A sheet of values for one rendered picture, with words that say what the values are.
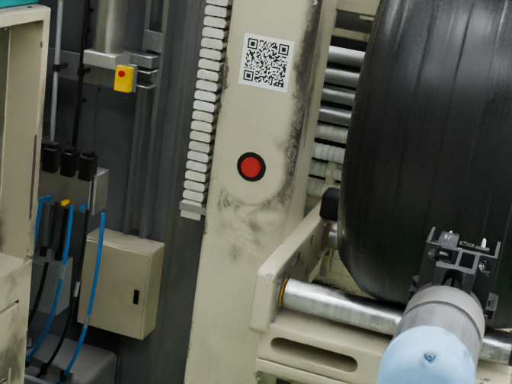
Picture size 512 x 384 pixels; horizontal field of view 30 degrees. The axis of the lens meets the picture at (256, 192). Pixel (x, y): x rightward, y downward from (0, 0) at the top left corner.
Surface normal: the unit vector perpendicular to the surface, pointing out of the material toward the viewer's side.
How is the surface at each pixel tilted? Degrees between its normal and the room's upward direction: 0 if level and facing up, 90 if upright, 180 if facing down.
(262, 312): 90
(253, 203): 90
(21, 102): 90
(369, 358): 90
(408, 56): 67
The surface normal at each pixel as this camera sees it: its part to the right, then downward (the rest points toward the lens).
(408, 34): -0.44, -0.29
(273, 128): -0.30, 0.26
